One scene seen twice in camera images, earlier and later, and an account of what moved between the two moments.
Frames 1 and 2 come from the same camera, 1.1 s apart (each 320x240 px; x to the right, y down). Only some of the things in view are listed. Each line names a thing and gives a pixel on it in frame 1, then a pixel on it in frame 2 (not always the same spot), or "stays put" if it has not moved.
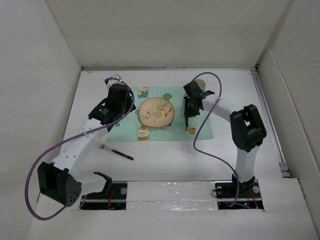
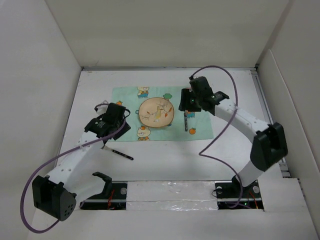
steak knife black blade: [186, 123] stays put
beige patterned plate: [156, 112] stays put
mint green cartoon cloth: [133, 129] stays put
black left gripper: [129, 104] → [124, 129]
